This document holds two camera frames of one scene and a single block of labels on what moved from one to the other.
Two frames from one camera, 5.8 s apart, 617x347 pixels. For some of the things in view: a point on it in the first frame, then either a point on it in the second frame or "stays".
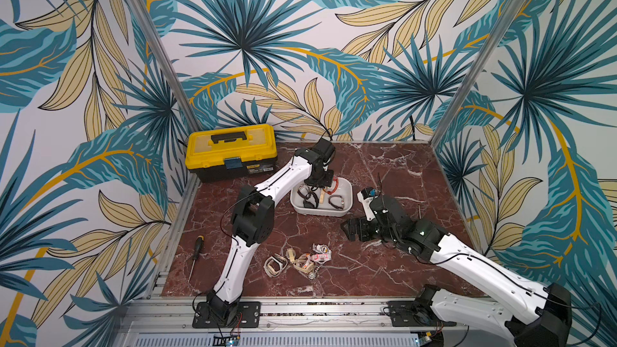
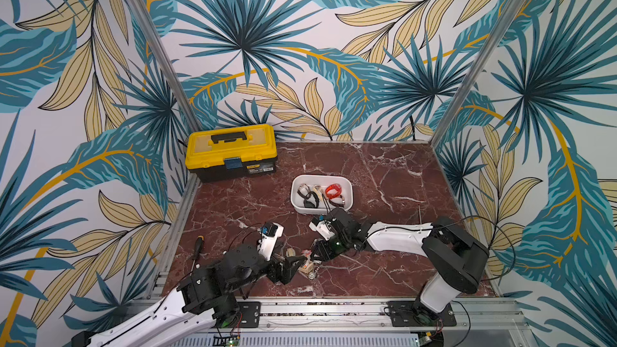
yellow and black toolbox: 232,153 stays
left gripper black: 327,183 → 276,276
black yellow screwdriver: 198,250 stays
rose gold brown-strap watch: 303,190 stays
